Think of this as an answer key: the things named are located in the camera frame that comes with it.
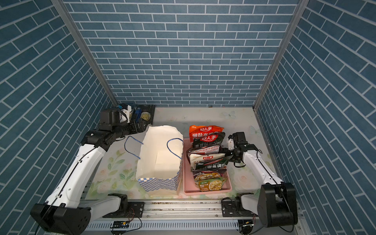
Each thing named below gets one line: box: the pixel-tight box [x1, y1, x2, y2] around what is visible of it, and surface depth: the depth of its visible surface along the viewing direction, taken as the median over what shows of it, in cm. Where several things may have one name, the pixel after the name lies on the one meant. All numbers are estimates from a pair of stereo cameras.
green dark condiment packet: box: [194, 155, 231, 171], surface depth 75 cm
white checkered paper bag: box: [135, 125, 184, 197], surface depth 72 cm
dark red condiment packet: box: [192, 131, 226, 148], surface depth 81 cm
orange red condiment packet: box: [188, 124, 225, 143], surface depth 83 cm
